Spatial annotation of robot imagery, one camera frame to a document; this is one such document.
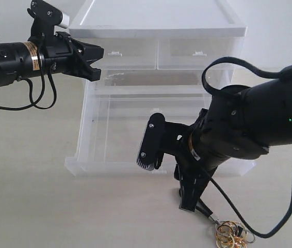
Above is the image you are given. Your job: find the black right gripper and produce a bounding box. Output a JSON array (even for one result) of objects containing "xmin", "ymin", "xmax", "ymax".
[{"xmin": 174, "ymin": 108, "xmax": 229, "ymax": 212}]

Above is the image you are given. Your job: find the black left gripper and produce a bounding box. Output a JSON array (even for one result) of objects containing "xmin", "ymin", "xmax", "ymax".
[{"xmin": 42, "ymin": 32, "xmax": 104, "ymax": 82}]

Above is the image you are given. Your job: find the keychain with gold rings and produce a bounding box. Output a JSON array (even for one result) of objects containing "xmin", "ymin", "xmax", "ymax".
[{"xmin": 196, "ymin": 200, "xmax": 256, "ymax": 248}]

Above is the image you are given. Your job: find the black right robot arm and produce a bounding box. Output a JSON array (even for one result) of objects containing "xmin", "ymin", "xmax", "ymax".
[{"xmin": 175, "ymin": 67, "xmax": 292, "ymax": 212}]

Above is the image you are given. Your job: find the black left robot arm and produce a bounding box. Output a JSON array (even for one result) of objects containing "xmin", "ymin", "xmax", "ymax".
[{"xmin": 0, "ymin": 32, "xmax": 104, "ymax": 87}]

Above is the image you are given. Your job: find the clear top left drawer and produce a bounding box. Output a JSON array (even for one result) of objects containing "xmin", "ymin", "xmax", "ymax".
[{"xmin": 91, "ymin": 38, "xmax": 157, "ymax": 70}]

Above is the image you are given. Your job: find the white plastic drawer cabinet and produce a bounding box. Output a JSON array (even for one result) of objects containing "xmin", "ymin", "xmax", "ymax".
[{"xmin": 69, "ymin": 0, "xmax": 247, "ymax": 125}]

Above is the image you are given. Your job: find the clear top right drawer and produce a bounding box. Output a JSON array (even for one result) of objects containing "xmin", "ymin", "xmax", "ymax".
[{"xmin": 157, "ymin": 37, "xmax": 244, "ymax": 70}]

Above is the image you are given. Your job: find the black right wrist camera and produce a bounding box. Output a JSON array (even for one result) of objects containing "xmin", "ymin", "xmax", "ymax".
[{"xmin": 136, "ymin": 113, "xmax": 191, "ymax": 171}]

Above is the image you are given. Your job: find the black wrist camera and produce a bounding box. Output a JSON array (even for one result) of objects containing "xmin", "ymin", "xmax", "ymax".
[
  {"xmin": 27, "ymin": 0, "xmax": 70, "ymax": 39},
  {"xmin": 136, "ymin": 113, "xmax": 191, "ymax": 171}
]

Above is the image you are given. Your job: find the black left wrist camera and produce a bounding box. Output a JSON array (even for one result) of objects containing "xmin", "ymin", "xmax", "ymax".
[{"xmin": 27, "ymin": 0, "xmax": 70, "ymax": 39}]

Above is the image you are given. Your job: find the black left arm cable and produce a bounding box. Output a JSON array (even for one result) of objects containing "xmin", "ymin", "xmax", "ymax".
[{"xmin": 0, "ymin": 21, "xmax": 57, "ymax": 111}]

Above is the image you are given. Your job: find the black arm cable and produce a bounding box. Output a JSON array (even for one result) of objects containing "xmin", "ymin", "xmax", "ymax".
[
  {"xmin": 201, "ymin": 57, "xmax": 292, "ymax": 232},
  {"xmin": 0, "ymin": 21, "xmax": 57, "ymax": 111}
]

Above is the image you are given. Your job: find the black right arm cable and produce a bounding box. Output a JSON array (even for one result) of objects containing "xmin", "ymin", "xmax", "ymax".
[{"xmin": 201, "ymin": 57, "xmax": 292, "ymax": 232}]

